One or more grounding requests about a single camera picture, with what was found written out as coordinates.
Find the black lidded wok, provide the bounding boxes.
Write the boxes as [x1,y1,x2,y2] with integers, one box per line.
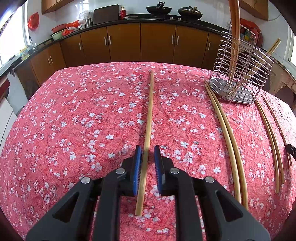
[178,6,203,20]

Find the brown upper wall cabinet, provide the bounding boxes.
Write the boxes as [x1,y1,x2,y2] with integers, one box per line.
[41,0,73,15]

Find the colourful items on side table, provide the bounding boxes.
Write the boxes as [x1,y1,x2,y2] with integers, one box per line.
[240,18,263,48]

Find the red plastic bag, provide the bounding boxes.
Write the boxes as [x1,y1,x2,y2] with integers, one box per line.
[28,12,40,31]

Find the red floral tablecloth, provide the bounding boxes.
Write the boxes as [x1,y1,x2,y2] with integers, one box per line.
[1,62,295,238]

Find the wooden chopstick eight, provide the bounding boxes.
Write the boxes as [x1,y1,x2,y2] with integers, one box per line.
[261,94,293,167]

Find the black wok with handle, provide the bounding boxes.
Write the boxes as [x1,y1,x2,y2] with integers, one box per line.
[146,1,172,16]

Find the dark cutting board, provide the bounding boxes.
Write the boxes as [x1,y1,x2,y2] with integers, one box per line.
[93,4,119,25]

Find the wooden chopstick four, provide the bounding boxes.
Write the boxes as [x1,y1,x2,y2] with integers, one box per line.
[135,70,154,216]

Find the metal wire utensil holder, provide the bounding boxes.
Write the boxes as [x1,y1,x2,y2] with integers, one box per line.
[209,26,274,105]

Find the wooden chopstick two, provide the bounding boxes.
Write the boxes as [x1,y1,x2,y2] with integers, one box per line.
[230,38,281,94]

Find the wooden chopstick six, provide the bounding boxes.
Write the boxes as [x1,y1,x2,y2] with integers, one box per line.
[205,81,249,210]

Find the red bottle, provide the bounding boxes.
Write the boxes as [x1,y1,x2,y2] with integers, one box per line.
[120,6,126,20]

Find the right upper wall cabinet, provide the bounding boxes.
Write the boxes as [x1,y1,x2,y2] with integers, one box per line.
[239,0,268,21]

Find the wooden chopstick one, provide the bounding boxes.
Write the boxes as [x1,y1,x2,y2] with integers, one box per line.
[229,0,240,85]

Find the green basin with red items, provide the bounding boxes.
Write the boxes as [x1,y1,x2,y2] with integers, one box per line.
[51,20,86,41]

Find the brown lower kitchen cabinets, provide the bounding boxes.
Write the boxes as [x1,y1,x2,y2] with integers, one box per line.
[15,21,222,99]

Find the wooden chopstick three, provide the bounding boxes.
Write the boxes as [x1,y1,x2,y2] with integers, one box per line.
[229,0,240,63]

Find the cream wooden side table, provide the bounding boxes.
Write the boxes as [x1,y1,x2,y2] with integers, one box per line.
[261,47,296,110]

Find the wooden chopstick five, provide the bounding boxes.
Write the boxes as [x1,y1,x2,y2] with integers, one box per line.
[205,84,241,203]

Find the wooden chopstick seven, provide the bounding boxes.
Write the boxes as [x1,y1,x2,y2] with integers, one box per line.
[254,100,281,194]

